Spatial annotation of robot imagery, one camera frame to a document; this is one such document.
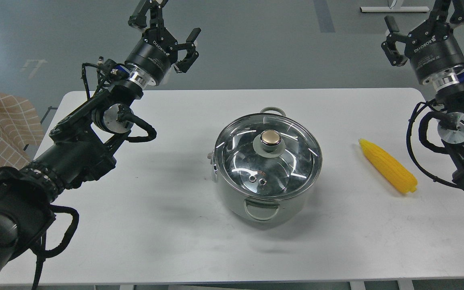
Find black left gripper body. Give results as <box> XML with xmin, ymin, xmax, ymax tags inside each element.
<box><xmin>125</xmin><ymin>27</ymin><xmax>178</xmax><ymax>86</ymax></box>

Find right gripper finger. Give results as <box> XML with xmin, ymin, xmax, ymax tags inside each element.
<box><xmin>428</xmin><ymin>0</ymin><xmax>464</xmax><ymax>25</ymax></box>
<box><xmin>381</xmin><ymin>15</ymin><xmax>409</xmax><ymax>66</ymax></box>

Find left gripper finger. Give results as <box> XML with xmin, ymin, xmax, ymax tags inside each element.
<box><xmin>128</xmin><ymin>0</ymin><xmax>168</xmax><ymax>31</ymax></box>
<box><xmin>171</xmin><ymin>28</ymin><xmax>201</xmax><ymax>73</ymax></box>

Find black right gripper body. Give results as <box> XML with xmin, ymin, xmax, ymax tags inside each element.
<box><xmin>404</xmin><ymin>22</ymin><xmax>464</xmax><ymax>85</ymax></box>

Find yellow corn cob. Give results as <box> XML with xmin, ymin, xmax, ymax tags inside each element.
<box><xmin>358</xmin><ymin>139</ymin><xmax>418</xmax><ymax>195</ymax></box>

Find glass pot lid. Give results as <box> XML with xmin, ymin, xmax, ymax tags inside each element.
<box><xmin>211</xmin><ymin>113</ymin><xmax>323</xmax><ymax>201</ymax></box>

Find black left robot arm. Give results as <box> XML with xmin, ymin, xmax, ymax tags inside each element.
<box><xmin>0</xmin><ymin>0</ymin><xmax>201</xmax><ymax>290</ymax></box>

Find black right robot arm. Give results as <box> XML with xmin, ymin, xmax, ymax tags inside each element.
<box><xmin>381</xmin><ymin>0</ymin><xmax>464</xmax><ymax>191</ymax></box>

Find stainless steel pot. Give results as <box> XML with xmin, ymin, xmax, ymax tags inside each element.
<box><xmin>208</xmin><ymin>107</ymin><xmax>323</xmax><ymax>224</ymax></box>

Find white floor stand base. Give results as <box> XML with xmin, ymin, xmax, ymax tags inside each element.
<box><xmin>359</xmin><ymin>0</ymin><xmax>431</xmax><ymax>13</ymax></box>

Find beige checkered cloth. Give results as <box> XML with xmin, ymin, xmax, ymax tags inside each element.
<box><xmin>0</xmin><ymin>93</ymin><xmax>44</xmax><ymax>169</ymax></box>

